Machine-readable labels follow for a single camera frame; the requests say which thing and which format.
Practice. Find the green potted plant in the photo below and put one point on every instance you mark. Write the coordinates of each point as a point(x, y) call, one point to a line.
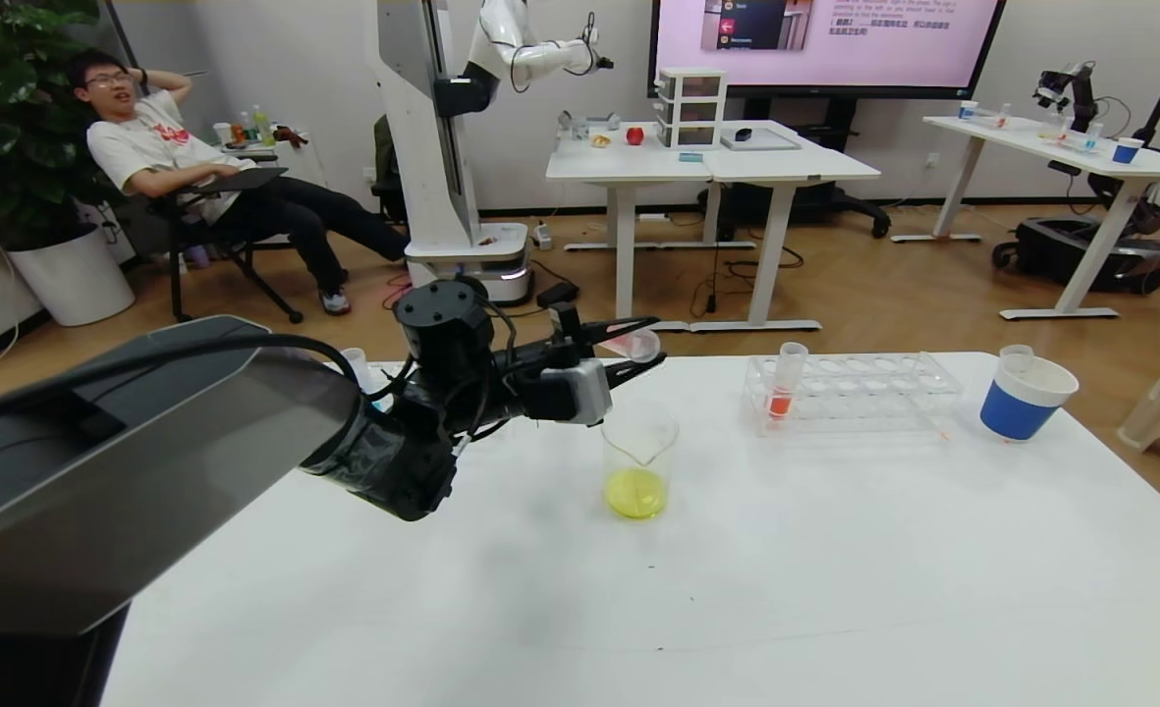
point(10, 118)

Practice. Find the grey flat tray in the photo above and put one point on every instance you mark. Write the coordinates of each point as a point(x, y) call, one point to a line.
point(771, 140)

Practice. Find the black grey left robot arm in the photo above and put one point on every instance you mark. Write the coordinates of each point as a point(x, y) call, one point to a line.
point(147, 471)

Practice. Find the green drink bottle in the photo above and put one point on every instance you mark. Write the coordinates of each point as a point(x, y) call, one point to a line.
point(262, 126)

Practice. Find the black office chair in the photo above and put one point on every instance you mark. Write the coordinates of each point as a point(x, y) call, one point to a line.
point(179, 236)

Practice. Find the dark laptop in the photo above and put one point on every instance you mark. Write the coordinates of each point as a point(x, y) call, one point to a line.
point(246, 179)

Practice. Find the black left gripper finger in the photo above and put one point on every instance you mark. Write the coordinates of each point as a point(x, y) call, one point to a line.
point(629, 370)
point(604, 332)

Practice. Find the small grey device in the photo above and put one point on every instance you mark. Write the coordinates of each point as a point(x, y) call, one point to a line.
point(589, 123)

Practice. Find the white humanoid robot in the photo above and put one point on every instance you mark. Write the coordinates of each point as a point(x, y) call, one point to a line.
point(432, 147)

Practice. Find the blue paper cup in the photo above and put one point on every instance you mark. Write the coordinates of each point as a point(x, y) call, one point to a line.
point(1017, 412)
point(1127, 153)

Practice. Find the white standing desk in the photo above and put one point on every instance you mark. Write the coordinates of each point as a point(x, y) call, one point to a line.
point(796, 165)
point(1017, 133)
point(629, 162)

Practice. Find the white drawer organizer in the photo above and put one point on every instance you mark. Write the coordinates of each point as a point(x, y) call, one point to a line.
point(692, 108)

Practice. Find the brown plush toy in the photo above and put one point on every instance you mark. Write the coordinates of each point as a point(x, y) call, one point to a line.
point(290, 135)

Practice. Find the small white cup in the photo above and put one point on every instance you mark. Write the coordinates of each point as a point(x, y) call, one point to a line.
point(223, 134)

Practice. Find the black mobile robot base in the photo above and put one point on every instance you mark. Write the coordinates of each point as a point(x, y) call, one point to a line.
point(1061, 250)

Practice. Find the red pigment test tube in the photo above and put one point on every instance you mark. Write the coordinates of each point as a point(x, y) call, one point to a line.
point(781, 403)
point(638, 346)

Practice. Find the slim black robot arm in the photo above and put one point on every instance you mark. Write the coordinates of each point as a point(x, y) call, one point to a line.
point(1085, 98)

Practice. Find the large wall display screen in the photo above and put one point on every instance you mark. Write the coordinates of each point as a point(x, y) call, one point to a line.
point(884, 59)

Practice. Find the blue pigment test tube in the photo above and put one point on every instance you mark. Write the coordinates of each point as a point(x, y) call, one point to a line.
point(354, 355)

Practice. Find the black display stand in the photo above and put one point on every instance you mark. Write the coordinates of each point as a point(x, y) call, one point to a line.
point(835, 201)

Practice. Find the clear glass beaker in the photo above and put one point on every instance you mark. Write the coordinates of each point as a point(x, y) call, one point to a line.
point(638, 491)

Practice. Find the white planter pot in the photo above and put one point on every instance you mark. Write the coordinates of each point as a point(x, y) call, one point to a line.
point(69, 280)

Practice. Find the red apple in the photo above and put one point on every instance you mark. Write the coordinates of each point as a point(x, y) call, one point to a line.
point(635, 135)

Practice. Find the seated man white shirt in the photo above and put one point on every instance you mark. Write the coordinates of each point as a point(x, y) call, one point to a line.
point(147, 147)

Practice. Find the clear acrylic tube rack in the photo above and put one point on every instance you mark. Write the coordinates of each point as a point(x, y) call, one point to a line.
point(855, 393)
point(391, 373)

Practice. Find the black power brick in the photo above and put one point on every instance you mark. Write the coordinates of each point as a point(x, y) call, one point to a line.
point(558, 293)

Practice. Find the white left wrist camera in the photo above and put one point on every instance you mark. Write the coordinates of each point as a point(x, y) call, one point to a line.
point(580, 393)

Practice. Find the white power strip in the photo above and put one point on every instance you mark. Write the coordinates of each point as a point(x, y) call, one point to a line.
point(541, 237)

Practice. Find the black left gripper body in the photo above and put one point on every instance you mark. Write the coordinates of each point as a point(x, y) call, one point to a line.
point(568, 335)

